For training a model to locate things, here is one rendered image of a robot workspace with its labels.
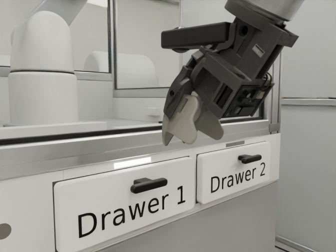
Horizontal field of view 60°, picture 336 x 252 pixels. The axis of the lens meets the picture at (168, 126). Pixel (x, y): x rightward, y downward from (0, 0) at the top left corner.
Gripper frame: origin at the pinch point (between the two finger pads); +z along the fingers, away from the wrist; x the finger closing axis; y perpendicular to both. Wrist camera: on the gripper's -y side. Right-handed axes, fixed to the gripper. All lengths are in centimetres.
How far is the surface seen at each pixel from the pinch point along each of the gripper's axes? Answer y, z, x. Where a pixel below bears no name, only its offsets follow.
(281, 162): -30, 72, 168
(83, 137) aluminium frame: -9.6, 8.1, -8.8
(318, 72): -48, 8, 167
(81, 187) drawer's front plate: -3.0, 12.3, -10.8
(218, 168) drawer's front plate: -1.3, 14.4, 22.6
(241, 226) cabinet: 7.8, 30.3, 35.2
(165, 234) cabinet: 3.9, 24.9, 8.1
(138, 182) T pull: -1.1, 12.0, -1.2
